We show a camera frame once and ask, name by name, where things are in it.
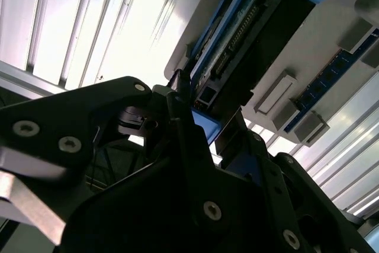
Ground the hard disk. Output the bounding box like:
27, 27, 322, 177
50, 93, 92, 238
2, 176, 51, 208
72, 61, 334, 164
189, 0, 330, 146

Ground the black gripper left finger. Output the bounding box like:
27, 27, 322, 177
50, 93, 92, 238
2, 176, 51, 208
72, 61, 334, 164
0, 69, 216, 181

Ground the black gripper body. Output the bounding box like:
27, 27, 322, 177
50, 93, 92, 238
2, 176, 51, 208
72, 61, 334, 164
62, 158, 300, 253

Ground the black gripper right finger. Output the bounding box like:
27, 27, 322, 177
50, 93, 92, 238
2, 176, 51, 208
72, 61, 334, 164
214, 110, 374, 253

